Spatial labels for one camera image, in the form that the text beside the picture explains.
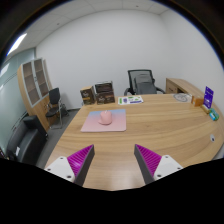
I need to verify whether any rectangular ceiling light panel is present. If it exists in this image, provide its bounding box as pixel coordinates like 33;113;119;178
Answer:
6;32;28;57

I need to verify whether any white printed paper sheet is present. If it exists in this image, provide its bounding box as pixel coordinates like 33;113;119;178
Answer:
117;95;144;106

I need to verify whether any black leather sofa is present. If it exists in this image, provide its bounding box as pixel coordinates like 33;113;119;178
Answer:
5;114;48;165

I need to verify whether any small brown cardboard box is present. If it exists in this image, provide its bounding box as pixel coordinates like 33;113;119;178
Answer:
79;85;97;106

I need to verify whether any wooden glass-door shelf cabinet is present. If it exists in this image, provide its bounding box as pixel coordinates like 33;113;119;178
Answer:
17;57;54;129

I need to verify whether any wide brown printed box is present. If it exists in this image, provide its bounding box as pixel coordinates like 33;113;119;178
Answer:
95;91;116;105

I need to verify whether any wooden side desk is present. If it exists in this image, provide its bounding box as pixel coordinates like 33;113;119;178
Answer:
165;77;208;101

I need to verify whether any green tissue packet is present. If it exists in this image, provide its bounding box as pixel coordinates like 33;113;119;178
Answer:
208;108;220;122

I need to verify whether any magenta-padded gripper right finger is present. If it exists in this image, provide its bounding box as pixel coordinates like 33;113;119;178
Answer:
133;143;184;185

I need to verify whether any pink computer mouse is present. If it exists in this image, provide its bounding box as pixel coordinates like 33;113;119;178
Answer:
98;110;113;126

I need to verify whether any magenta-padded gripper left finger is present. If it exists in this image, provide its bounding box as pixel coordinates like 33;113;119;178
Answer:
43;144;96;187

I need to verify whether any round white patterned disc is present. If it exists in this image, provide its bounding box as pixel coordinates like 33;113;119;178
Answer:
172;92;192;103

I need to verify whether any black mesh office chair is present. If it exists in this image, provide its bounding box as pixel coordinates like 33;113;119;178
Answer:
123;68;166;97

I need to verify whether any black metal-legged visitor chair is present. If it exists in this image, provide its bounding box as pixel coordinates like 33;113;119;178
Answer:
44;87;69;130

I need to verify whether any pink and blue mouse pad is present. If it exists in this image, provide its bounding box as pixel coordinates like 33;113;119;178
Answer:
80;108;128;133

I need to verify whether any purple standing sign card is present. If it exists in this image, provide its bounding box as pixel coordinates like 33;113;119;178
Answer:
202;85;215;111

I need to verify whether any small wooden block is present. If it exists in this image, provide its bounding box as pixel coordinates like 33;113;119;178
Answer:
190;95;205;108

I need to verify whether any dark brown open box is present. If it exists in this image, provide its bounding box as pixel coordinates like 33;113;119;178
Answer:
94;80;114;94

